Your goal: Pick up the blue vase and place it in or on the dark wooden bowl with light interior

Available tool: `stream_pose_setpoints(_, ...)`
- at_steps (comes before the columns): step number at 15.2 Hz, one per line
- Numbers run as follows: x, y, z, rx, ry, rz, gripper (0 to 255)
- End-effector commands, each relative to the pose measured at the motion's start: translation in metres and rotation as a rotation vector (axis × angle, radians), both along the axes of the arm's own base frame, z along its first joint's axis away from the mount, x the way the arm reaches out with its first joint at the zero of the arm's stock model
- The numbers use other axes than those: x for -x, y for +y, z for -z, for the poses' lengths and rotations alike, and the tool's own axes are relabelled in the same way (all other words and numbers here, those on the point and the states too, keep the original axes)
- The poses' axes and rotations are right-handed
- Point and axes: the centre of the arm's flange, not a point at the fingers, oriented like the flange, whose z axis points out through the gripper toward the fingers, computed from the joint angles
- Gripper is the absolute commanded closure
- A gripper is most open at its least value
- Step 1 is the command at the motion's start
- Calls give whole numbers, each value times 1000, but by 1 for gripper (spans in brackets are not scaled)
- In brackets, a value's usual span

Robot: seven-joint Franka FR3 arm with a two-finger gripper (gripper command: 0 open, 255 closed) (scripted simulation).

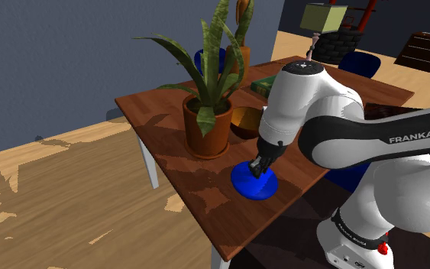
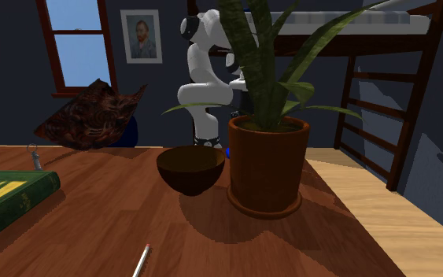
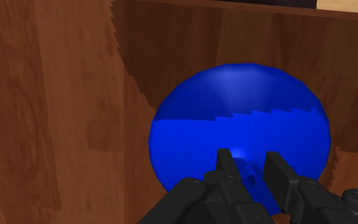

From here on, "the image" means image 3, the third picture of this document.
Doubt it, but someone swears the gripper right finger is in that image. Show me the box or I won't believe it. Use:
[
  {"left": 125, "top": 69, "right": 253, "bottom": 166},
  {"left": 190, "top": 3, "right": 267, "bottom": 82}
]
[{"left": 262, "top": 151, "right": 358, "bottom": 224}]

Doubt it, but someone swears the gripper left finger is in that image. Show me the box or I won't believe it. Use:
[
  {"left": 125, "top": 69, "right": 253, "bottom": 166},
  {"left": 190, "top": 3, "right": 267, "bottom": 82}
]
[{"left": 138, "top": 148, "right": 275, "bottom": 224}]

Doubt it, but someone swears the blue round plate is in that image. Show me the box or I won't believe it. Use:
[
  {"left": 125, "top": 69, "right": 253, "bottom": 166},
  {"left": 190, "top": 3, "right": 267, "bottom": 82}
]
[{"left": 148, "top": 63, "right": 332, "bottom": 216}]

